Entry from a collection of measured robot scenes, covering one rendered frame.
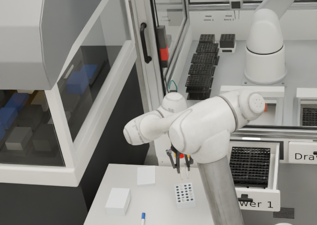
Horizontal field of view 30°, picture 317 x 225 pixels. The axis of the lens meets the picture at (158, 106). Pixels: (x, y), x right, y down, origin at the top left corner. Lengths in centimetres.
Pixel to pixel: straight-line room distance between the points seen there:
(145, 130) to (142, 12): 51
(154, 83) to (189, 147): 88
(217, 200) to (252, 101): 35
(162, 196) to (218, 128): 99
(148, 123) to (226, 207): 52
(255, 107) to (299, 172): 105
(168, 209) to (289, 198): 64
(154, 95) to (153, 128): 45
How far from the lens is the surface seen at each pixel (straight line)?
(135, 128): 235
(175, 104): 239
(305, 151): 278
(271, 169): 276
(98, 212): 277
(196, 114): 183
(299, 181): 293
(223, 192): 195
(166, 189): 281
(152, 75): 265
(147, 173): 289
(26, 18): 248
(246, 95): 188
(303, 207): 305
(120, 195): 275
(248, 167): 267
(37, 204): 316
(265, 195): 253
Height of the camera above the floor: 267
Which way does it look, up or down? 35 degrees down
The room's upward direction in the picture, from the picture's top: 9 degrees counter-clockwise
